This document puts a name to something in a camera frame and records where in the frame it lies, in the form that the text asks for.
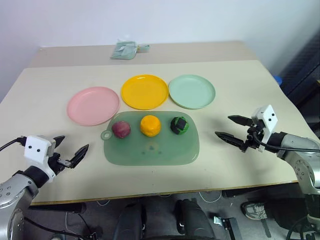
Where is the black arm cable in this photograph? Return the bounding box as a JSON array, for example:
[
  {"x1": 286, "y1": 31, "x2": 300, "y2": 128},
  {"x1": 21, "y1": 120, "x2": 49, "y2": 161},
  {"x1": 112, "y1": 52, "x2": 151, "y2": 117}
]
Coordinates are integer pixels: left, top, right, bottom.
[
  {"x1": 0, "y1": 136, "x2": 27, "y2": 152},
  {"x1": 252, "y1": 130, "x2": 286, "y2": 152}
]

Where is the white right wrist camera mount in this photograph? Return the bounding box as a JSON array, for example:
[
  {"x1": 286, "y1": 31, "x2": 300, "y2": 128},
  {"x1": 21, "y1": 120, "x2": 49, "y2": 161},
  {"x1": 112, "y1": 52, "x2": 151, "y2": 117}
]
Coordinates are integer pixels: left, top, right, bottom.
[{"x1": 250, "y1": 104, "x2": 279, "y2": 153}]

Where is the white floor cable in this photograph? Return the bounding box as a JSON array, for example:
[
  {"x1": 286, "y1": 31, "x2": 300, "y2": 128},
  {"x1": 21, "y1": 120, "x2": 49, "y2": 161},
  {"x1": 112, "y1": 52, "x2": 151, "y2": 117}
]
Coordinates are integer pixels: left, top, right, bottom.
[{"x1": 199, "y1": 191, "x2": 222, "y2": 204}]

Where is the dark rounded shape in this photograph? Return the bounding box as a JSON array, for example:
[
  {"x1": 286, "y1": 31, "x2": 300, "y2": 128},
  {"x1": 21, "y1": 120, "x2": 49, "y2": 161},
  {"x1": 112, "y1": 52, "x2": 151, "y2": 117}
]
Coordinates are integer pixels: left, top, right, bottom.
[
  {"x1": 113, "y1": 199, "x2": 148, "y2": 240},
  {"x1": 174, "y1": 197, "x2": 216, "y2": 240}
]

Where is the orange fruit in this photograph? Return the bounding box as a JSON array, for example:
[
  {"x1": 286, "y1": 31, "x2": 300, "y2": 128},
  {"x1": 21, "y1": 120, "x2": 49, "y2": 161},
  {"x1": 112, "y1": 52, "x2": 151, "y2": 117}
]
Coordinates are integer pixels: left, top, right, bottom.
[{"x1": 139, "y1": 115, "x2": 162, "y2": 138}]

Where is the black table crossbar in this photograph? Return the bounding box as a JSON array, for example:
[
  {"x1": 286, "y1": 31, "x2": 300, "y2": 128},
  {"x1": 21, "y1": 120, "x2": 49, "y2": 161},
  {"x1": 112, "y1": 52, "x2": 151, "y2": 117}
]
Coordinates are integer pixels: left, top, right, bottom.
[{"x1": 28, "y1": 202, "x2": 87, "y2": 214}]

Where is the black mesh chair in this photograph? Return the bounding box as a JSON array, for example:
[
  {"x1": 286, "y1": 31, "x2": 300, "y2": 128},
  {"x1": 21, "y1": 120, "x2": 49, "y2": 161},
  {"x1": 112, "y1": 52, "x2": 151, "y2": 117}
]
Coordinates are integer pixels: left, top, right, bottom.
[{"x1": 277, "y1": 31, "x2": 320, "y2": 122}]

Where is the red apple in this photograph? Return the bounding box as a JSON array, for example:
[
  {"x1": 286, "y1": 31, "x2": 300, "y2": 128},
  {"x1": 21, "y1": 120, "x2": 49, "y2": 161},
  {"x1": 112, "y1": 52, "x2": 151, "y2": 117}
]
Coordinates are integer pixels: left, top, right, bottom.
[{"x1": 111, "y1": 120, "x2": 132, "y2": 139}]

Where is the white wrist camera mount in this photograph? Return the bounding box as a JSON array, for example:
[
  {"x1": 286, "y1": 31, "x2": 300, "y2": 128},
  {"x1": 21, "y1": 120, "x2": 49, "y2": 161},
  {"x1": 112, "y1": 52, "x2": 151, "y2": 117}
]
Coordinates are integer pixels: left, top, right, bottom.
[
  {"x1": 250, "y1": 104, "x2": 279, "y2": 153},
  {"x1": 23, "y1": 135, "x2": 57, "y2": 185}
]

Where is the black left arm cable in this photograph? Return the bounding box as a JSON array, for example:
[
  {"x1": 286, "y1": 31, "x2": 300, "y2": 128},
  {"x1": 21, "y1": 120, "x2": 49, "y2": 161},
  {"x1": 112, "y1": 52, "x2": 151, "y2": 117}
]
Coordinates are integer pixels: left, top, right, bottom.
[{"x1": 0, "y1": 136, "x2": 27, "y2": 152}]

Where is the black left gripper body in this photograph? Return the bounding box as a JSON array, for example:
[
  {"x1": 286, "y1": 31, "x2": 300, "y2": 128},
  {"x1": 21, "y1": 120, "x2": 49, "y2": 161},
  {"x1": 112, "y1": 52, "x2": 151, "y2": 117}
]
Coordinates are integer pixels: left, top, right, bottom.
[{"x1": 48, "y1": 152, "x2": 77, "y2": 176}]

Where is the black floor cable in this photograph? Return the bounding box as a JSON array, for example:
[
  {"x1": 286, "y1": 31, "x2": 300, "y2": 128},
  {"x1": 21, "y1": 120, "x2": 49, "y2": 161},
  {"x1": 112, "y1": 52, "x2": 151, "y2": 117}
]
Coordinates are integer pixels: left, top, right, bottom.
[{"x1": 23, "y1": 216, "x2": 102, "y2": 240}]

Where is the pink plate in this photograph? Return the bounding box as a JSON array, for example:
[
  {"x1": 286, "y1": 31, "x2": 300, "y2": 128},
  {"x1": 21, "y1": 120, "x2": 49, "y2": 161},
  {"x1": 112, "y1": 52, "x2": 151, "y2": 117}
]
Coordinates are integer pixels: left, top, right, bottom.
[{"x1": 66, "y1": 86, "x2": 121, "y2": 127}]

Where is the yellow plate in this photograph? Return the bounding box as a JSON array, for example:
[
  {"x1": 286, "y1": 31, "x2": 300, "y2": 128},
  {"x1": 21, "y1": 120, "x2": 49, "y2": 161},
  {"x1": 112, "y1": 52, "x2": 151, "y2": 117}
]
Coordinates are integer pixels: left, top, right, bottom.
[{"x1": 121, "y1": 73, "x2": 169, "y2": 111}]

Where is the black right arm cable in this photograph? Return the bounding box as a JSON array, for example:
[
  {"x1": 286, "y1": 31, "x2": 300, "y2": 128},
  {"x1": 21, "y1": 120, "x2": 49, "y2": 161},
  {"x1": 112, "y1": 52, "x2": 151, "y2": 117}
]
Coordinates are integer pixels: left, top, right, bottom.
[{"x1": 252, "y1": 130, "x2": 286, "y2": 152}]

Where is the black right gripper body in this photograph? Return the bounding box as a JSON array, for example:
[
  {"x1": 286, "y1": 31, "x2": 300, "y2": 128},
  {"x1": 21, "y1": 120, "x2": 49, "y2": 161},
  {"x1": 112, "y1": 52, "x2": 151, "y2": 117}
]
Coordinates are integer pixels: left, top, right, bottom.
[{"x1": 240, "y1": 123, "x2": 266, "y2": 154}]

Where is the dark green toy vegetable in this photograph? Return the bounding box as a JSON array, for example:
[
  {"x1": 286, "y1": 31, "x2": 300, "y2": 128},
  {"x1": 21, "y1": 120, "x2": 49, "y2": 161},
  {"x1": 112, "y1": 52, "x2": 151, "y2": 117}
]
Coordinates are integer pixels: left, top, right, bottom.
[{"x1": 170, "y1": 116, "x2": 190, "y2": 136}]

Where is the grey sneaker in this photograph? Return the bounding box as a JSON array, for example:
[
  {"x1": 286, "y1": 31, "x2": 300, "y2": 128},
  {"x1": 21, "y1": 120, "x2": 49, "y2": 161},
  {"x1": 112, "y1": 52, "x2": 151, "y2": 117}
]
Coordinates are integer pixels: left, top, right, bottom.
[{"x1": 240, "y1": 201, "x2": 266, "y2": 221}]

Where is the metal caster bracket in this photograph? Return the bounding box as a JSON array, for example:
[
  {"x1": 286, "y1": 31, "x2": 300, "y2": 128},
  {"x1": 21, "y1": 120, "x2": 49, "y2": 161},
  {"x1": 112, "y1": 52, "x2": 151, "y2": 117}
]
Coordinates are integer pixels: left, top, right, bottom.
[{"x1": 213, "y1": 215, "x2": 243, "y2": 240}]

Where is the translucent green cutting board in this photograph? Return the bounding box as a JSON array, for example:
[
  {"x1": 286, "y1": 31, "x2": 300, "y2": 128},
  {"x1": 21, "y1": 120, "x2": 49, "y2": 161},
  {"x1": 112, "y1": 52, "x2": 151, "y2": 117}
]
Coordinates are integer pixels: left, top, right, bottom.
[{"x1": 100, "y1": 110, "x2": 201, "y2": 167}]

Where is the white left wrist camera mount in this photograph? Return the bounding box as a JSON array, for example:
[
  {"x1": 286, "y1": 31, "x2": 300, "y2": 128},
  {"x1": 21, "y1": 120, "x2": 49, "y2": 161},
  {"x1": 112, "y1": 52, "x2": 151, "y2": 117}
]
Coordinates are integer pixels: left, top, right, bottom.
[{"x1": 23, "y1": 135, "x2": 57, "y2": 185}]

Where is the light green plate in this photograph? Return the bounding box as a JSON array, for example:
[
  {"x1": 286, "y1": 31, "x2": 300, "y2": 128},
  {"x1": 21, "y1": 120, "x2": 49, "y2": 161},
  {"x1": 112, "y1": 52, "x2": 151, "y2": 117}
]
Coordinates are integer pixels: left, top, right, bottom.
[{"x1": 168, "y1": 73, "x2": 216, "y2": 110}]

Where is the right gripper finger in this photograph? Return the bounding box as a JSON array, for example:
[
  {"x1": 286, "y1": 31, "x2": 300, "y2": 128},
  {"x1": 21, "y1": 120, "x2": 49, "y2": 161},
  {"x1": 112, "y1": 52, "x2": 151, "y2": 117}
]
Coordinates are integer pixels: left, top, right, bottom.
[
  {"x1": 227, "y1": 114, "x2": 254, "y2": 127},
  {"x1": 214, "y1": 131, "x2": 245, "y2": 151}
]

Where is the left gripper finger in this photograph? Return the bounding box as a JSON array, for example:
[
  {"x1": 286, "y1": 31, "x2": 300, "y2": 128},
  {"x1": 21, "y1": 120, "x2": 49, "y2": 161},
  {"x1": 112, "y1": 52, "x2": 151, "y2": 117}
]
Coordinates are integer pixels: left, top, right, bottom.
[
  {"x1": 53, "y1": 135, "x2": 66, "y2": 152},
  {"x1": 70, "y1": 143, "x2": 90, "y2": 169}
]

